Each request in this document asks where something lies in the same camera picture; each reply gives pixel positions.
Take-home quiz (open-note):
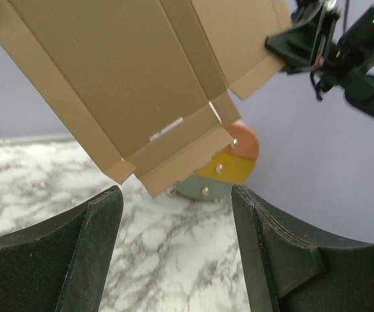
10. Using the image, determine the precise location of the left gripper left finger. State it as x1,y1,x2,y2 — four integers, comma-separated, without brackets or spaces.
0,186,123,312

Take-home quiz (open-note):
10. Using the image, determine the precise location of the brown cardboard box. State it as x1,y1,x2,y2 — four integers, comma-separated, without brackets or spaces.
0,0,290,196

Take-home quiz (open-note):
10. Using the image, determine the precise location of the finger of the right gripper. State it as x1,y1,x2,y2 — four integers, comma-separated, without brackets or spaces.
265,30,307,73

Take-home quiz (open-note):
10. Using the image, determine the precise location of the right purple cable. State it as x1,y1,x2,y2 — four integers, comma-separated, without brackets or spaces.
341,0,352,33

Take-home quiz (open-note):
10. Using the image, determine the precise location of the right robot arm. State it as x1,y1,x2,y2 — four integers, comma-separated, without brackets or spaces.
265,1,374,117

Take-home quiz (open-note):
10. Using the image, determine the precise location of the white cylinder with coloured base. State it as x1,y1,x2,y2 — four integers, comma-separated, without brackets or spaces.
167,120,260,202

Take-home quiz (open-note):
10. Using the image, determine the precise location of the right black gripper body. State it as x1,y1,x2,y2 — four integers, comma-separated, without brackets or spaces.
290,1,340,74

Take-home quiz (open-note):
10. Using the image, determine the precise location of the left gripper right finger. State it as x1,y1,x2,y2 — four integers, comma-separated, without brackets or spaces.
231,186,374,312

